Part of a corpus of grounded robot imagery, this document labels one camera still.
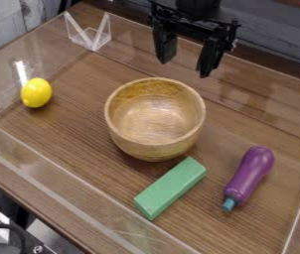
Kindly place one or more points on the yellow lemon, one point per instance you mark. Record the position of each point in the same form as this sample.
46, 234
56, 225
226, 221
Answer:
36, 92

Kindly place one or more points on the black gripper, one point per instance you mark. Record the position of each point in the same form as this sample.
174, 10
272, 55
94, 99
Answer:
196, 18

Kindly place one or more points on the purple toy eggplant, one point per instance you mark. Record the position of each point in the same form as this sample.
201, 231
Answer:
253, 168

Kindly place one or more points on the green rectangular block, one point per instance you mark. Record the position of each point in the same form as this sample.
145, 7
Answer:
166, 190

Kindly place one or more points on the brown wooden bowl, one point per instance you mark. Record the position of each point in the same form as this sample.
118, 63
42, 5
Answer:
154, 116

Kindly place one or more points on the clear acrylic tray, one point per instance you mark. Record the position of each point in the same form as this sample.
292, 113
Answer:
66, 172

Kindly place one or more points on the clear acrylic corner bracket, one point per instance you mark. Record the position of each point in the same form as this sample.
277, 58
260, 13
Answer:
90, 38

